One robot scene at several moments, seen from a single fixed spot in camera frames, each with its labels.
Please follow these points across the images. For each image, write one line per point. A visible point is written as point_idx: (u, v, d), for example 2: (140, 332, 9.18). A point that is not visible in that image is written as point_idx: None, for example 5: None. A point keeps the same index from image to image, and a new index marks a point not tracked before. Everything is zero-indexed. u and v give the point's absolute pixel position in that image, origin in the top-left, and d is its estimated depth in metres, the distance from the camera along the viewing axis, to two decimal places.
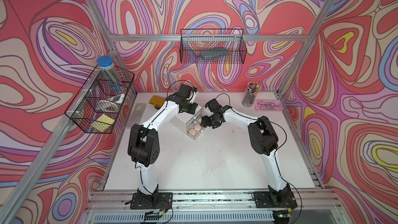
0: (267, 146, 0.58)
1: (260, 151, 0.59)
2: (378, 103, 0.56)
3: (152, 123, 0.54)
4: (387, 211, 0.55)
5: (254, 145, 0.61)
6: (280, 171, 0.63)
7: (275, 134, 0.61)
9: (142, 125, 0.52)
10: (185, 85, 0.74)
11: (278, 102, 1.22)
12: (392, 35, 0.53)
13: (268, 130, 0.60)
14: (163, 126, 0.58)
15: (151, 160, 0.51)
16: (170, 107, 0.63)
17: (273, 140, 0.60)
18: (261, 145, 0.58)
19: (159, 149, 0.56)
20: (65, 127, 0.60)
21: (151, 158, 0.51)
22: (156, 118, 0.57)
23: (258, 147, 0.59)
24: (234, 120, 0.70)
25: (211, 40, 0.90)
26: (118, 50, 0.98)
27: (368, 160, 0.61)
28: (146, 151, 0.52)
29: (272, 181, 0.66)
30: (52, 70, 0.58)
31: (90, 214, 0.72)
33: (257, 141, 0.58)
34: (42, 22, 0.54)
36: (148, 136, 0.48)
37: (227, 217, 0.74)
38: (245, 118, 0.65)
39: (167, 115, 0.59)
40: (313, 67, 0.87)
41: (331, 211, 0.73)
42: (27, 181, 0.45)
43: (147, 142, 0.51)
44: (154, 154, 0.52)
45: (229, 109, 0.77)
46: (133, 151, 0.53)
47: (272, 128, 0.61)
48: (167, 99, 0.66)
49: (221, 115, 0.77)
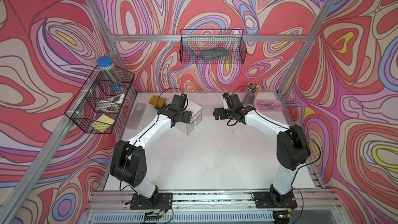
0: (297, 161, 0.49)
1: (288, 165, 0.51)
2: (378, 103, 0.56)
3: (139, 139, 0.49)
4: (388, 212, 0.55)
5: (282, 157, 0.52)
6: (294, 180, 0.58)
7: (308, 148, 0.51)
9: (128, 142, 0.47)
10: (179, 97, 0.68)
11: (278, 102, 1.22)
12: (392, 36, 0.53)
13: (301, 143, 0.50)
14: (153, 142, 0.53)
15: (136, 181, 0.46)
16: (161, 122, 0.58)
17: (304, 155, 0.50)
18: (290, 159, 0.49)
19: (146, 168, 0.50)
20: (65, 127, 0.60)
21: (136, 179, 0.46)
22: (144, 134, 0.51)
23: (286, 160, 0.51)
24: (259, 125, 0.60)
25: (211, 40, 0.90)
26: (118, 50, 0.98)
27: (368, 160, 0.61)
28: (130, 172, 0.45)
29: (278, 184, 0.64)
30: (52, 70, 0.58)
31: (90, 214, 0.72)
33: (286, 154, 0.49)
34: (43, 22, 0.54)
36: (133, 155, 0.44)
37: (227, 218, 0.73)
38: (272, 125, 0.56)
39: (156, 131, 0.54)
40: (313, 67, 0.87)
41: (332, 211, 0.73)
42: (27, 180, 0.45)
43: (131, 163, 0.45)
44: (139, 174, 0.47)
45: (253, 111, 0.66)
46: (116, 170, 0.46)
47: (307, 142, 0.51)
48: (159, 113, 0.62)
49: (241, 115, 0.68)
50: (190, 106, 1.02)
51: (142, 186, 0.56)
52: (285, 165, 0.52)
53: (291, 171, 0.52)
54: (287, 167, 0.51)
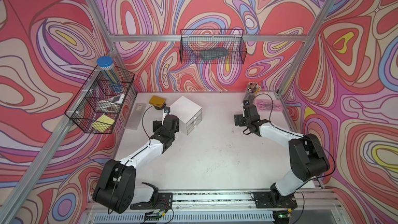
0: (312, 171, 0.46)
1: (301, 176, 0.48)
2: (378, 103, 0.56)
3: (131, 159, 0.48)
4: (388, 212, 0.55)
5: (296, 167, 0.49)
6: (300, 186, 0.54)
7: (324, 159, 0.48)
9: (118, 162, 0.46)
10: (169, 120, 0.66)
11: (278, 102, 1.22)
12: (392, 35, 0.53)
13: (316, 153, 0.50)
14: (144, 164, 0.52)
15: (122, 204, 0.42)
16: (153, 145, 0.58)
17: (321, 166, 0.47)
18: (304, 168, 0.46)
19: (133, 191, 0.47)
20: (65, 127, 0.60)
21: (121, 205, 0.41)
22: (136, 155, 0.51)
23: (300, 170, 0.48)
24: (272, 135, 0.61)
25: (211, 40, 0.90)
26: (118, 50, 0.98)
27: (368, 160, 0.61)
28: (116, 194, 0.42)
29: (281, 184, 0.63)
30: (52, 70, 0.58)
31: (90, 214, 0.72)
33: (300, 163, 0.47)
34: (42, 22, 0.54)
36: (123, 174, 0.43)
37: (227, 218, 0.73)
38: (285, 134, 0.55)
39: (148, 153, 0.54)
40: (313, 66, 0.87)
41: (331, 212, 0.72)
42: (27, 181, 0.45)
43: (119, 183, 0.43)
44: (125, 199, 0.43)
45: (267, 123, 0.68)
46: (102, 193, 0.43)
47: (323, 152, 0.48)
48: (152, 138, 0.62)
49: (256, 128, 0.69)
50: (190, 106, 0.84)
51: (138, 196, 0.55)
52: (299, 176, 0.49)
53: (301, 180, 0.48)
54: (300, 178, 0.48)
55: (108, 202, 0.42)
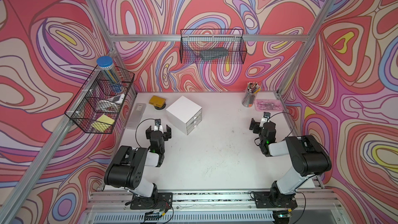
0: (309, 160, 0.48)
1: (300, 167, 0.49)
2: (378, 103, 0.56)
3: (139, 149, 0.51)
4: (388, 212, 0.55)
5: (295, 160, 0.51)
6: (300, 185, 0.56)
7: (324, 153, 0.49)
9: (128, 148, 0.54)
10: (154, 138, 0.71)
11: (278, 102, 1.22)
12: (392, 35, 0.53)
13: (315, 149, 0.51)
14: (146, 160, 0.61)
15: (134, 180, 0.45)
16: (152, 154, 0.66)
17: (319, 157, 0.48)
18: (301, 156, 0.49)
19: (142, 172, 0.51)
20: (65, 127, 0.60)
21: (134, 180, 0.45)
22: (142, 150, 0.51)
23: (298, 161, 0.49)
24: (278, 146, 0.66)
25: (211, 40, 0.90)
26: (118, 50, 0.98)
27: (368, 160, 0.61)
28: (131, 166, 0.48)
29: (282, 183, 0.64)
30: (52, 70, 0.58)
31: (90, 214, 0.72)
33: (297, 153, 0.50)
34: (42, 22, 0.54)
36: (137, 151, 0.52)
37: (227, 218, 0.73)
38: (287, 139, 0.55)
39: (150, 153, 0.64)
40: (313, 67, 0.87)
41: (331, 211, 0.73)
42: (26, 181, 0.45)
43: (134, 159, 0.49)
44: (137, 176, 0.47)
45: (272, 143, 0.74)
46: (113, 172, 0.45)
47: (321, 148, 0.51)
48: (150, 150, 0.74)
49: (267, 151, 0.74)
50: (190, 106, 0.84)
51: (142, 187, 0.57)
52: (299, 170, 0.50)
53: (300, 176, 0.51)
54: (300, 172, 0.49)
55: (121, 180, 0.45)
